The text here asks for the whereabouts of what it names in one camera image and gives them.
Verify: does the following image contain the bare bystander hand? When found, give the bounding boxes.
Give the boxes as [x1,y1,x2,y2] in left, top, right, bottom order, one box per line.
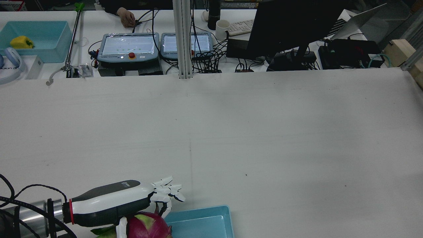
[117,7,136,28]

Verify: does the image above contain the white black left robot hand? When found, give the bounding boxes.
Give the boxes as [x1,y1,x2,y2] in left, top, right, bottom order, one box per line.
[69,176,186,238]

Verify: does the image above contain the pink dragon fruit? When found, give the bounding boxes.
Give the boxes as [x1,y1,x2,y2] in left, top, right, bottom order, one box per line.
[91,212,173,238]

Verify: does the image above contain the dark sleeved bystander forearm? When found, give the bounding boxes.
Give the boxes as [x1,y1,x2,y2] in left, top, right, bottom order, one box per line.
[98,0,125,16]

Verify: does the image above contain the teach pendant with red button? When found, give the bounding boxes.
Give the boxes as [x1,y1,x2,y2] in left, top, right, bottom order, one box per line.
[97,32,160,63]

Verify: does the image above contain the metal grabber stick green tip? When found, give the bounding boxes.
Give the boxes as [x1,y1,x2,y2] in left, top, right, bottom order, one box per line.
[46,2,85,87]

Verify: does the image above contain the clear plastic bag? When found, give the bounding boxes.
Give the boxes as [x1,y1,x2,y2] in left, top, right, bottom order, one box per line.
[76,64,95,78]

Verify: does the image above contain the teach pendant without visible button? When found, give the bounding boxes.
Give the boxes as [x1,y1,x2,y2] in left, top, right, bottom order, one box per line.
[161,32,214,60]

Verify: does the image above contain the light blue bin with pepper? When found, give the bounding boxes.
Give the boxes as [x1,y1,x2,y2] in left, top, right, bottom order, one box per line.
[0,21,73,63]

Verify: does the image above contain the black bottle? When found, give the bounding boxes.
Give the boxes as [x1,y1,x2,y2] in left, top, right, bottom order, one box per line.
[207,0,221,30]

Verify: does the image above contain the empty light blue bin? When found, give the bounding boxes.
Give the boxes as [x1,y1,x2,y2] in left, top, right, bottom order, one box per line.
[164,205,235,238]

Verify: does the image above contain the white mug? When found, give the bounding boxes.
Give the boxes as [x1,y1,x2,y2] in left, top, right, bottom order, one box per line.
[215,20,231,41]

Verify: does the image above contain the small white box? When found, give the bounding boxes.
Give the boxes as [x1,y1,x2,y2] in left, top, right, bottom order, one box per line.
[25,55,45,80]

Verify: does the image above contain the yellow bell pepper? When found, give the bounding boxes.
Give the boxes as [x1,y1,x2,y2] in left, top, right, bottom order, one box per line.
[10,35,34,50]

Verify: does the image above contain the white keyboard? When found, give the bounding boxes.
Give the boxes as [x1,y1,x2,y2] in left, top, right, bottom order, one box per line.
[228,19,255,36]

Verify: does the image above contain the light blue headphones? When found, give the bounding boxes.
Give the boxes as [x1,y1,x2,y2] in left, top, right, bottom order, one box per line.
[0,47,26,85]

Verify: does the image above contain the black computer monitor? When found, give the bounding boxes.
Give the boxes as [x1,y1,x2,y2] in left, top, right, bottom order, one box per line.
[246,0,356,62]

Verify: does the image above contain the black monitor stand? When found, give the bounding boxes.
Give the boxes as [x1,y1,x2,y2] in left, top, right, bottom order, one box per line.
[266,45,317,72]

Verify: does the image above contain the black mini computer red logo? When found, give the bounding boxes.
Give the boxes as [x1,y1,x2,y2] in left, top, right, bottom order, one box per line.
[318,39,379,69]

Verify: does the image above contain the silver laptop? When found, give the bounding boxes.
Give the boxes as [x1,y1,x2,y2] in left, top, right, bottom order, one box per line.
[330,3,389,42]

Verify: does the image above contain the aluminium frame post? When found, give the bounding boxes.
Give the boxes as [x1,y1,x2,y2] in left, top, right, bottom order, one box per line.
[172,0,193,79]

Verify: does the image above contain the tangled black cables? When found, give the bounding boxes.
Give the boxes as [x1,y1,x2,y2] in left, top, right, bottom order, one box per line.
[191,31,236,74]

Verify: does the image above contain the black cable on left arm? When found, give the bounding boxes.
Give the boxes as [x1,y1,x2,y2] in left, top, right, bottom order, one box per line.
[0,173,78,238]

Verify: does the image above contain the teal network cable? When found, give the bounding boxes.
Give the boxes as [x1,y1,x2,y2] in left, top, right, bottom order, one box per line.
[366,53,392,68]

